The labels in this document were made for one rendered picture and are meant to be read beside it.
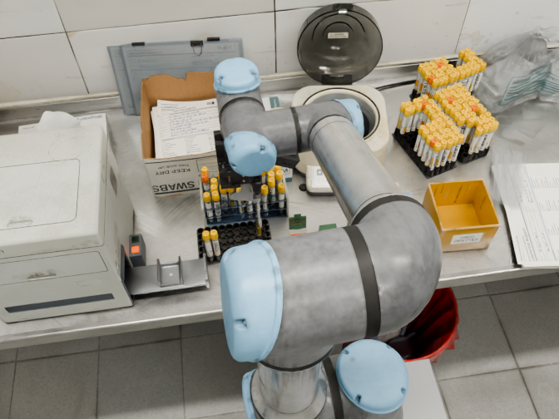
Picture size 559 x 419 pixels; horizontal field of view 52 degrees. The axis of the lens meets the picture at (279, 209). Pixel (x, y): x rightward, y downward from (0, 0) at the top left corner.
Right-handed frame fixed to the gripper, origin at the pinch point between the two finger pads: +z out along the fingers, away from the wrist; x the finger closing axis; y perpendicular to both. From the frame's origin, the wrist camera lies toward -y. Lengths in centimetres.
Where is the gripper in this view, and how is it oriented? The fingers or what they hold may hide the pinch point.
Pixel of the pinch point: (256, 196)
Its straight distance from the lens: 122.3
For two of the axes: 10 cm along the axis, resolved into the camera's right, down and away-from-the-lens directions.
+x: 1.5, 8.1, -5.7
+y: -9.9, 1.3, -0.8
